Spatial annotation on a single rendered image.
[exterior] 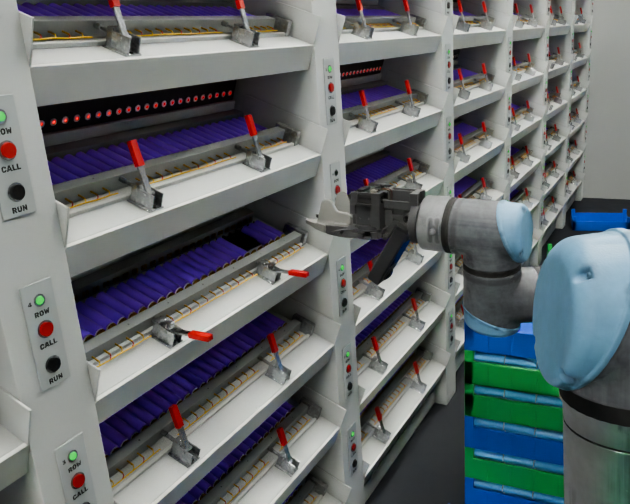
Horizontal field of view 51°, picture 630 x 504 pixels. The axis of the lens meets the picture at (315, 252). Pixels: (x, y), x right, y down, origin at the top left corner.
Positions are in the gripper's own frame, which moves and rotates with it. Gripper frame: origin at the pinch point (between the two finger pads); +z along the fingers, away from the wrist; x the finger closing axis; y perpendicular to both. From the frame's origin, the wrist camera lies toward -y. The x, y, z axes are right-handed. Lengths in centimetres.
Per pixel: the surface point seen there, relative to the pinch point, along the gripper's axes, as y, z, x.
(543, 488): -63, -37, -27
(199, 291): -5.0, 7.0, 25.5
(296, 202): 0.9, 9.8, -8.6
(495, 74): 16, 9, -148
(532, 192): -44, 9, -218
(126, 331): -5.0, 6.8, 41.3
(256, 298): -8.9, 2.8, 16.6
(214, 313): -8.3, 4.4, 25.6
